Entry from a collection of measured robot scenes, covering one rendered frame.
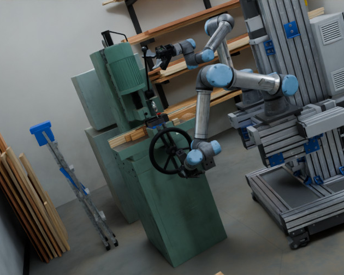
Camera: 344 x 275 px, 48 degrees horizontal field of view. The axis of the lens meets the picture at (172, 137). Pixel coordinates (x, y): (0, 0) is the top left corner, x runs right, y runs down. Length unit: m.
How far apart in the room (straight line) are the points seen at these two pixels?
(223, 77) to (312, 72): 0.78
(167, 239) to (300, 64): 1.42
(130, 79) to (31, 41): 2.48
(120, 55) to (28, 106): 2.48
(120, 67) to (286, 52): 1.03
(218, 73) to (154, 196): 0.97
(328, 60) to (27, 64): 3.36
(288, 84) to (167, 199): 1.06
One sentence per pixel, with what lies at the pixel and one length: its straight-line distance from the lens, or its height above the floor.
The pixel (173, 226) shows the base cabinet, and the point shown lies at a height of 0.28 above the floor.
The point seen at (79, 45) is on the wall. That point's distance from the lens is 4.84.
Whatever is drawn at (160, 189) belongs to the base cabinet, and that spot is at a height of 0.56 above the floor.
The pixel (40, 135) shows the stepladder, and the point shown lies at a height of 1.09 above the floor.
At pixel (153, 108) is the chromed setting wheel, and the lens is 2.70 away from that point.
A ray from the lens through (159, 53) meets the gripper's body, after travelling 2.50.
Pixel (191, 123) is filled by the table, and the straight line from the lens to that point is 2.55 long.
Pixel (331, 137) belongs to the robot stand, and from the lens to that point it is 2.72.
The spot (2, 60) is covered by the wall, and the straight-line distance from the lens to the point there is 4.81.
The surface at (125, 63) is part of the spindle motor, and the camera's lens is 2.48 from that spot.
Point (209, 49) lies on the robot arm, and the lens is 2.51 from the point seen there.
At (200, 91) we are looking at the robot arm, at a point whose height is 1.12.
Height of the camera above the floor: 1.44
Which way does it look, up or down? 14 degrees down
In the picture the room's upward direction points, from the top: 20 degrees counter-clockwise
